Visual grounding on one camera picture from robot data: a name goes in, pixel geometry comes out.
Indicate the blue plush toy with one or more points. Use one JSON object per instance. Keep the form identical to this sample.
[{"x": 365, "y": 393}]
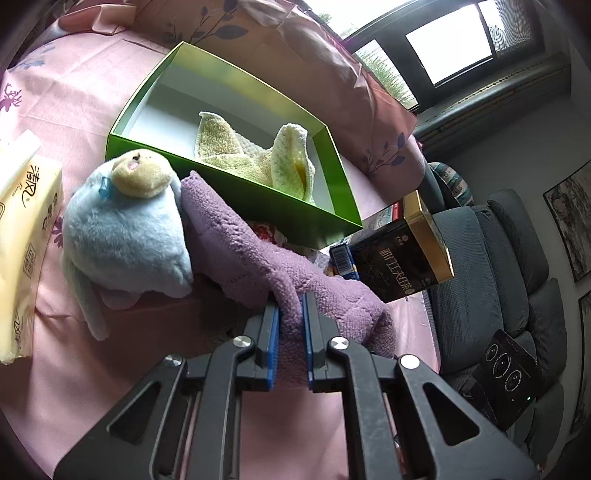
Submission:
[{"x": 124, "y": 230}]

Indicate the window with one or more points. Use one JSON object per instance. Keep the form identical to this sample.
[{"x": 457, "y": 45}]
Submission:
[{"x": 452, "y": 46}]

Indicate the framed wall picture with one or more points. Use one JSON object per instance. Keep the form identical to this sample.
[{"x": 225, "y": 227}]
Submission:
[{"x": 572, "y": 217}]

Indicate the grey sofa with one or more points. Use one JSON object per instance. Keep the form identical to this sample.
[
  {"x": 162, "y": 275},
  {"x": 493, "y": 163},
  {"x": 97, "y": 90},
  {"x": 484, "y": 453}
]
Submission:
[{"x": 466, "y": 277}]

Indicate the pink floral pillow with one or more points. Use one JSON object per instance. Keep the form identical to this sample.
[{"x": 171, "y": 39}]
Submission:
[{"x": 323, "y": 69}]

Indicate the striped cushion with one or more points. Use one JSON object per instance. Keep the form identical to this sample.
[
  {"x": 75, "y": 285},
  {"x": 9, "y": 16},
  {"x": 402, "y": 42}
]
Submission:
[{"x": 455, "y": 182}]

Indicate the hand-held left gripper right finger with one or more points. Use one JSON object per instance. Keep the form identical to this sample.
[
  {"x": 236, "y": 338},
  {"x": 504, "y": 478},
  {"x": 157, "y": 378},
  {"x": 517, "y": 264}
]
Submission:
[{"x": 308, "y": 341}]

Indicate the purple towel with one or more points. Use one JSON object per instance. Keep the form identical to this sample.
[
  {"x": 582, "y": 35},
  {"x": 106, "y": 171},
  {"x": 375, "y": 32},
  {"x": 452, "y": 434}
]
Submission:
[{"x": 258, "y": 249}]

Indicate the green cardboard box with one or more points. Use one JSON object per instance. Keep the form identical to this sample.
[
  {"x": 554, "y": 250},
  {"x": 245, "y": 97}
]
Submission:
[{"x": 277, "y": 217}]

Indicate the black and gold tea box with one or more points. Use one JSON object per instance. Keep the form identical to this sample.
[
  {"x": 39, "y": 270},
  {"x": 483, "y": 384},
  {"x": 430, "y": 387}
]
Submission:
[{"x": 397, "y": 258}]

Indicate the yellow tissue pack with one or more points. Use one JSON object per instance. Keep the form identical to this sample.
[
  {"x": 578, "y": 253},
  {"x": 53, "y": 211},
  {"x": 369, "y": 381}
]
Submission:
[{"x": 23, "y": 240}]

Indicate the red and white packet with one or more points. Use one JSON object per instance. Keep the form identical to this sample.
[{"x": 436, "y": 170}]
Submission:
[{"x": 267, "y": 232}]

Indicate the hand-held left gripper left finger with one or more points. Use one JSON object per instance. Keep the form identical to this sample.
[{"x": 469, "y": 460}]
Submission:
[{"x": 273, "y": 346}]

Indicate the yellow knitted towel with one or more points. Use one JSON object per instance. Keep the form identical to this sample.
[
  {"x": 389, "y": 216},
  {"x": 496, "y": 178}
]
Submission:
[{"x": 286, "y": 157}]

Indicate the blue juice carton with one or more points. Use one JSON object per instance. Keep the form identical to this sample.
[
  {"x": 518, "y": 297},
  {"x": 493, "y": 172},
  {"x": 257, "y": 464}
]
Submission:
[{"x": 342, "y": 259}]

